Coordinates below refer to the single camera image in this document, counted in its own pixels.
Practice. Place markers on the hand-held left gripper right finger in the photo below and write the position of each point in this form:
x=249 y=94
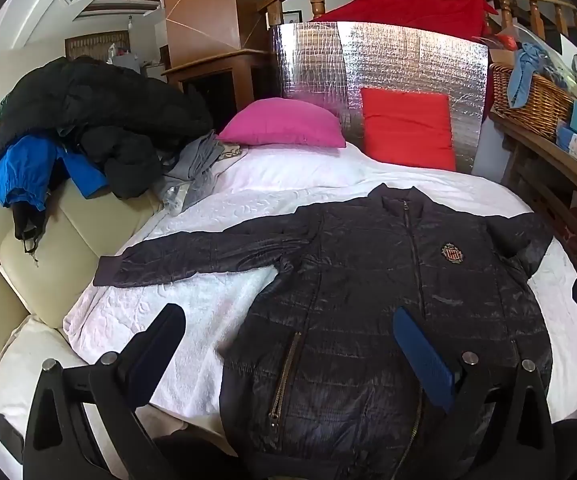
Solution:
x=426 y=357

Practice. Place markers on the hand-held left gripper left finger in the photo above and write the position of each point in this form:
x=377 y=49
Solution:
x=157 y=341

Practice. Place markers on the black quilted jacket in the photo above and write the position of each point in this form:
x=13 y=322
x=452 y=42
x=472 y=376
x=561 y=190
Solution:
x=368 y=300

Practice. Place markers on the wooden shelf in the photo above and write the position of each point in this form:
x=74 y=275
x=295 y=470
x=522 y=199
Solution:
x=543 y=170

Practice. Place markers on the cream leather sofa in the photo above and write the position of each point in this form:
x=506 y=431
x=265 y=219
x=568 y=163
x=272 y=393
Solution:
x=23 y=260

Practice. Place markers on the grey garment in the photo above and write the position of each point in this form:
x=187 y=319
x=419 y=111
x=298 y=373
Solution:
x=196 y=167

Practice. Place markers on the wicker basket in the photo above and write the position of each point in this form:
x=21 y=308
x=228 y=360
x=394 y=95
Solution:
x=543 y=102

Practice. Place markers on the white textured bed blanket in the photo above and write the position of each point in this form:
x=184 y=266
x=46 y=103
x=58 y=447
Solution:
x=278 y=170

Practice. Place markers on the blue jacket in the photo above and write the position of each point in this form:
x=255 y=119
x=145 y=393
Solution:
x=23 y=170

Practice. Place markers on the red pillow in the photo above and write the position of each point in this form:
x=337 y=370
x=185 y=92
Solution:
x=408 y=127

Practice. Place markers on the blue cloth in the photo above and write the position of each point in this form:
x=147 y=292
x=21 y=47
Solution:
x=526 y=72

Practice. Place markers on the black puffer coat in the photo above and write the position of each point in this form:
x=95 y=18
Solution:
x=103 y=105

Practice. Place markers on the pink pillow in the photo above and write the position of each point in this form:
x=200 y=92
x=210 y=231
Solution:
x=283 y=122

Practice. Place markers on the silver foil insulation panel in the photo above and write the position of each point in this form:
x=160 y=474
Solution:
x=393 y=57

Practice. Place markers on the red cloth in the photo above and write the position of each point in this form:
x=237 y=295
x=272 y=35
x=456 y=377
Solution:
x=418 y=7

